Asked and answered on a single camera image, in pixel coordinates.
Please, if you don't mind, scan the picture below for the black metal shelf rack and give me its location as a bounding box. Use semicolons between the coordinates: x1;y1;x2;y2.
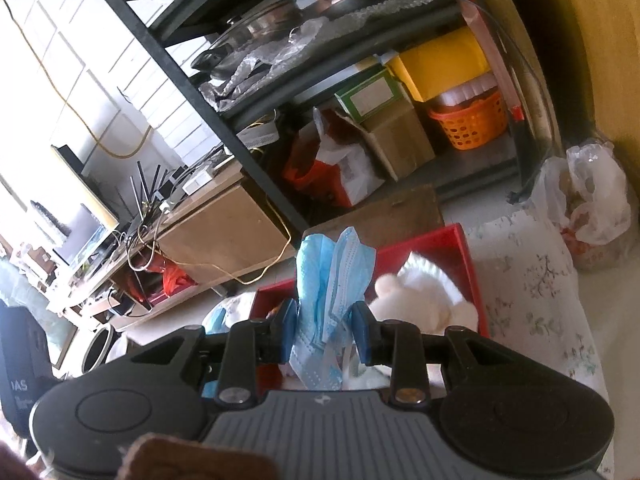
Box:
105;0;533;232

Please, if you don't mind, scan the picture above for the red and white bag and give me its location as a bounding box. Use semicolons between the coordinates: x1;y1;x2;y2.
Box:
282;107;384;208

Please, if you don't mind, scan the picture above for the brown cardboard box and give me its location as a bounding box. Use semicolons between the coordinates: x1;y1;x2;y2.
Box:
344;101;436;182

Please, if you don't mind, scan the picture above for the orange plastic basket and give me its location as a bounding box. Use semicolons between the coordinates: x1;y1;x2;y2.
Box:
427;88;509;151

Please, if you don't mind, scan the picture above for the red cardboard box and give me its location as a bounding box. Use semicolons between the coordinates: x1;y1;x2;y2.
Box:
248;223;490;391

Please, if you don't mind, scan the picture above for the floral white bed sheet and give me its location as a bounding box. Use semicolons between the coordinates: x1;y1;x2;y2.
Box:
466;210;608;399

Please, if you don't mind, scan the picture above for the wooden low cabinet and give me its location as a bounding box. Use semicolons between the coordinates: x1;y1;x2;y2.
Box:
108;162;295;332

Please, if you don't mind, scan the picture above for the blue face mask bundle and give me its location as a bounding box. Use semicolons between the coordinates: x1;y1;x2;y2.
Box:
290;226;376;391

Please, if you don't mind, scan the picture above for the yellow cable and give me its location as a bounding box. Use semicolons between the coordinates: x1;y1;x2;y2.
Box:
0;0;154;161

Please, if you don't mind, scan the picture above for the bubble wrap roll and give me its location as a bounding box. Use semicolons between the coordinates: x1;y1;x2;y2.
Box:
198;0;433;113

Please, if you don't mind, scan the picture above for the green framed box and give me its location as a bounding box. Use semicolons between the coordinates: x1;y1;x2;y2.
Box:
334;67;404;124

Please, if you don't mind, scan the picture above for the wooden wardrobe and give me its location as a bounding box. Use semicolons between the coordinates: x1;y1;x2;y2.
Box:
480;0;639;181

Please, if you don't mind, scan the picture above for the white plastic shopping bag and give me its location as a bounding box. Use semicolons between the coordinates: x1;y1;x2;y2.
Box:
525;140;639;271

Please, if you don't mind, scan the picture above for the dark wooden board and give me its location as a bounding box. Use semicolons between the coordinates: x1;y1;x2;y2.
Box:
303;184;445;248

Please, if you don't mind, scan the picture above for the yellow padded envelope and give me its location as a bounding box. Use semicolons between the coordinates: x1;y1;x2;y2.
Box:
386;27;491;103

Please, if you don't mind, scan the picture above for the flat screen monitor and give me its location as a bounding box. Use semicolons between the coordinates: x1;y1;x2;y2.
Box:
27;145;118;272

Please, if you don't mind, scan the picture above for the cream plush teddy bear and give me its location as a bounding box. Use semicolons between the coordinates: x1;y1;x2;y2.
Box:
369;274;430;330

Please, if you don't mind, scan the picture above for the steel pot with lid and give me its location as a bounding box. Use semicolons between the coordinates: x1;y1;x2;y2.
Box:
191;0;303;79

